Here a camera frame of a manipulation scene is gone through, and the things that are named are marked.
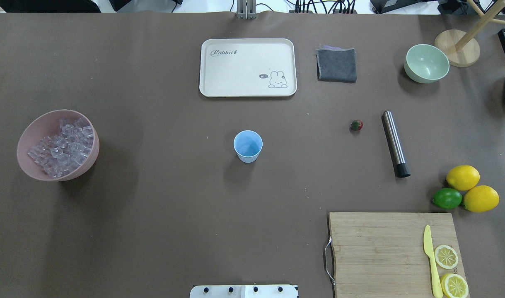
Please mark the red strawberry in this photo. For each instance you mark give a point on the red strawberry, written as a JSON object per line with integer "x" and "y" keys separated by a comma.
{"x": 356, "y": 125}

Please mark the clear ice cubes pile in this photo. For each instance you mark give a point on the clear ice cubes pile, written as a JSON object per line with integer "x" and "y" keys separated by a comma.
{"x": 60, "y": 154}

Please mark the light blue plastic cup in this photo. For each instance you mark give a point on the light blue plastic cup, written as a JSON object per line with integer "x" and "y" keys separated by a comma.
{"x": 248, "y": 144}

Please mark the cream rabbit tray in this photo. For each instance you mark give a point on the cream rabbit tray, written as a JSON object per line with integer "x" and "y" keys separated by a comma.
{"x": 247, "y": 68}

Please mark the grey folded cloth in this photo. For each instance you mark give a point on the grey folded cloth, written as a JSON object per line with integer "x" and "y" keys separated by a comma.
{"x": 336, "y": 64}

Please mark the steel muddler black tip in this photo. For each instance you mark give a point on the steel muddler black tip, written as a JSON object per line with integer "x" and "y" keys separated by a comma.
{"x": 400, "y": 167}

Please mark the wooden cutting board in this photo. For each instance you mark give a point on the wooden cutting board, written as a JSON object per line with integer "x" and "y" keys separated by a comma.
{"x": 381, "y": 255}

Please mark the light green bowl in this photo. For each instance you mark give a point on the light green bowl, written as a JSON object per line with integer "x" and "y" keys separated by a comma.
{"x": 426, "y": 64}

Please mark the yellow plastic knife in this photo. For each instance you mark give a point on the yellow plastic knife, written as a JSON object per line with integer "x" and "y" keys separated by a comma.
{"x": 428, "y": 250}

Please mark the green lime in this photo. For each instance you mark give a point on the green lime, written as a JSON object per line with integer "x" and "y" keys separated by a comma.
{"x": 447, "y": 198}

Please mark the pink bowl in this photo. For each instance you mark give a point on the pink bowl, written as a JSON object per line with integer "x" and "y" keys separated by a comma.
{"x": 47, "y": 125}

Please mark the yellow lemon upper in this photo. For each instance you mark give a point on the yellow lemon upper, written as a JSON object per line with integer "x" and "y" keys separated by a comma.
{"x": 463, "y": 177}

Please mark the yellow lemon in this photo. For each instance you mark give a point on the yellow lemon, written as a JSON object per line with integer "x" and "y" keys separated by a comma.
{"x": 481, "y": 198}
{"x": 463, "y": 177}

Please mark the lemon slice upper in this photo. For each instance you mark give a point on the lemon slice upper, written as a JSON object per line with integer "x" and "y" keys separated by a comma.
{"x": 446, "y": 257}

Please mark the lemon slice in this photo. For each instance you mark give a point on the lemon slice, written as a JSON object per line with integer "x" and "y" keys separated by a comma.
{"x": 454, "y": 286}
{"x": 446, "y": 257}

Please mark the wooden stand with base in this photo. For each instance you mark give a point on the wooden stand with base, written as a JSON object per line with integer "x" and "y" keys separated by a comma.
{"x": 461, "y": 48}

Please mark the yellow lemon lower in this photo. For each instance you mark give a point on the yellow lemon lower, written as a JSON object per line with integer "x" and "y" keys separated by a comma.
{"x": 481, "y": 198}

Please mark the lemon slice lower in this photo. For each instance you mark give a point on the lemon slice lower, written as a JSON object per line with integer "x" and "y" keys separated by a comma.
{"x": 454, "y": 286}

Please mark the aluminium camera post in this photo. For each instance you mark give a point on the aluminium camera post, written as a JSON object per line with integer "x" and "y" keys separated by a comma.
{"x": 246, "y": 9}

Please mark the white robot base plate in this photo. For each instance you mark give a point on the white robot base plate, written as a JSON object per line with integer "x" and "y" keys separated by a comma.
{"x": 245, "y": 291}

